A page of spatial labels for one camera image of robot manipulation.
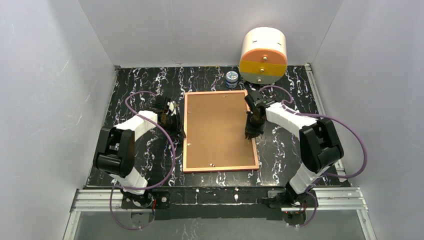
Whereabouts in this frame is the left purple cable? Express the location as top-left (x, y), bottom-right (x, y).
top-left (109, 90), bottom-right (177, 231)

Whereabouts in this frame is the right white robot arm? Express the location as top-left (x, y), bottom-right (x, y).
top-left (244, 91), bottom-right (344, 203)

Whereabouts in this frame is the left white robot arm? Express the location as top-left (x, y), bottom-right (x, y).
top-left (92, 95), bottom-right (186, 196)

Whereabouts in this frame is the pink photo frame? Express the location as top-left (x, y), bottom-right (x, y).
top-left (182, 90), bottom-right (261, 174)

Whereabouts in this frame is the aluminium right side rail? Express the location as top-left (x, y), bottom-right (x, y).
top-left (304, 63), bottom-right (346, 182)

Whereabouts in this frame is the brown cardboard backing board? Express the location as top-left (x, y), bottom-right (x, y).
top-left (185, 93), bottom-right (257, 169)

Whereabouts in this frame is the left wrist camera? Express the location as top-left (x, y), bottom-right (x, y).
top-left (167, 101), bottom-right (177, 116)

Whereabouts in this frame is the aluminium front rail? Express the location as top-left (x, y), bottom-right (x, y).
top-left (63, 187), bottom-right (377, 240)

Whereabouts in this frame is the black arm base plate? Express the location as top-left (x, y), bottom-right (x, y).
top-left (121, 186), bottom-right (317, 222)

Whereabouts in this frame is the small blue white jar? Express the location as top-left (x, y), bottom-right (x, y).
top-left (225, 70), bottom-right (239, 89)

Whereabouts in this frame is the round cream drawer cabinet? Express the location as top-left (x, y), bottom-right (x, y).
top-left (238, 27), bottom-right (288, 85)

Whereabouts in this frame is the aluminium rail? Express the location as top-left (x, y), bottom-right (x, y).
top-left (63, 187), bottom-right (377, 240)
top-left (304, 63), bottom-right (346, 182)

